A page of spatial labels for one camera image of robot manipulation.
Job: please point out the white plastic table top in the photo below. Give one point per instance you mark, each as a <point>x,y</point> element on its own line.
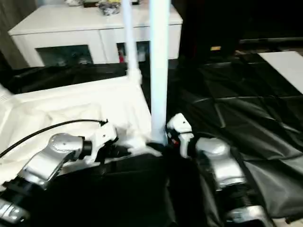
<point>71,101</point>

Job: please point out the white plastic table leg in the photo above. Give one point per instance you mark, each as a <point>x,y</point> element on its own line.
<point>159,71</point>
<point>3,93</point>
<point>131,40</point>

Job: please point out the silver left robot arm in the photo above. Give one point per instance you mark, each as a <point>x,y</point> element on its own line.
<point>47,156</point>

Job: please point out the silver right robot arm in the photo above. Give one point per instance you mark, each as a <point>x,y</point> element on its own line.
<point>225,160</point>

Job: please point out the black work mat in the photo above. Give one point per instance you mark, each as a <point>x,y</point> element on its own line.
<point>236,113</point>

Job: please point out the small yellow label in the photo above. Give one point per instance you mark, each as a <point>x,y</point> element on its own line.
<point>216,48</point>

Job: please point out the white cabinet with glass doors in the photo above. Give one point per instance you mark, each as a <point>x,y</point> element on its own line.
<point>59,26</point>

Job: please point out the white flat board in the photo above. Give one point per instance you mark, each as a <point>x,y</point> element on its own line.
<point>286,66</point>

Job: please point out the black tangled bundle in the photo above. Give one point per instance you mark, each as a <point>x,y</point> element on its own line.
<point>109,8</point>

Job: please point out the floral patterned pot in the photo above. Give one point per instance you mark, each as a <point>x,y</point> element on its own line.
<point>71,2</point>

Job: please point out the grey curtain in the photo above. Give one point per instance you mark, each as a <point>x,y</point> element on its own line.
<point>11,23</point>

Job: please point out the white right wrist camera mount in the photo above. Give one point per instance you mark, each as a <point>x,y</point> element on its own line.
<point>181,123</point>

